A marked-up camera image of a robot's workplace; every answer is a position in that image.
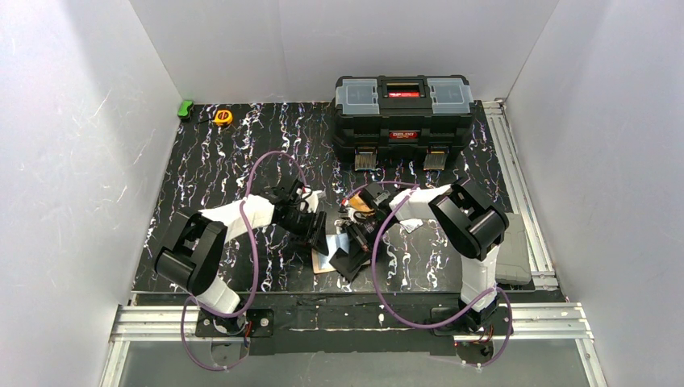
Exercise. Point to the aluminium frame rail front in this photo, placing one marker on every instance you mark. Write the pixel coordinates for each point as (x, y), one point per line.
(349, 341)

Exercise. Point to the grey rectangular box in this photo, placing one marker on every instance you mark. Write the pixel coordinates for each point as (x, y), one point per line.
(513, 267)

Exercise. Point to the aluminium frame rail right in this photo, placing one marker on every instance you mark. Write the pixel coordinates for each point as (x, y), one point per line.
(541, 265)

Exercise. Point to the yellow tape measure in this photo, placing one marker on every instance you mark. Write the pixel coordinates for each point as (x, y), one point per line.
(223, 118)

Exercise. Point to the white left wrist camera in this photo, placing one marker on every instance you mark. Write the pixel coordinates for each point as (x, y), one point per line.
(311, 199)

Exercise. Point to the aluminium frame rail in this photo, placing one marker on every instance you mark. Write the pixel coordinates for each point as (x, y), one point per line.
(541, 265)
(349, 341)

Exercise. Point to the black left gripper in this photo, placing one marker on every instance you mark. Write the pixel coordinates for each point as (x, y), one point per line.
(312, 230)

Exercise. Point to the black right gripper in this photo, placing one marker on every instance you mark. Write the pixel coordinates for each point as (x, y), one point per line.
(361, 238)

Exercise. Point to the green small object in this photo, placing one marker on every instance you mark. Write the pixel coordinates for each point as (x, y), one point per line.
(184, 111)

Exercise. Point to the orange credit card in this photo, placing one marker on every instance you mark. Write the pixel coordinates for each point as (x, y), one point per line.
(362, 210)

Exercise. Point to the black toolbox with red label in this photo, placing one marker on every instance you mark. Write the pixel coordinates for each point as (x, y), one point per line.
(424, 119)

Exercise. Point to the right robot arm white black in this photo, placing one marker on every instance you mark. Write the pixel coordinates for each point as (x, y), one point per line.
(473, 224)

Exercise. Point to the white credit card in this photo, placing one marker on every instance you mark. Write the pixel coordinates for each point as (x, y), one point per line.
(411, 225)

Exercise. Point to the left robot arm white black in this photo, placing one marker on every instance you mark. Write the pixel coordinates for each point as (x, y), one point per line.
(190, 251)

